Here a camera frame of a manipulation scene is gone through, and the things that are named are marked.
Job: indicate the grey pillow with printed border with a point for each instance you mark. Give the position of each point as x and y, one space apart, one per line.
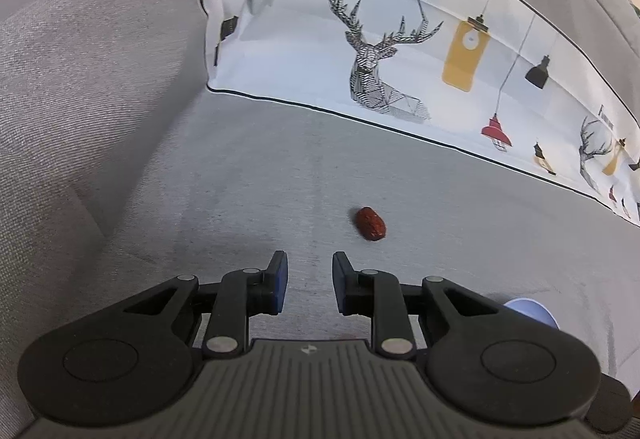
100 69

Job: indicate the grey bed sheet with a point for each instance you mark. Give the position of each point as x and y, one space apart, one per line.
250 169

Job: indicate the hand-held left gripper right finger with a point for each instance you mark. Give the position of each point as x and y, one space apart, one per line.
340 284

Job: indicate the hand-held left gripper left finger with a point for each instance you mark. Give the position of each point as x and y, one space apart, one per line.
280 281

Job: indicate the blue plate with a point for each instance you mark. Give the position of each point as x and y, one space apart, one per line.
535 311

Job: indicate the red jujube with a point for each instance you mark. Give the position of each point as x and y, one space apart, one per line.
371 224

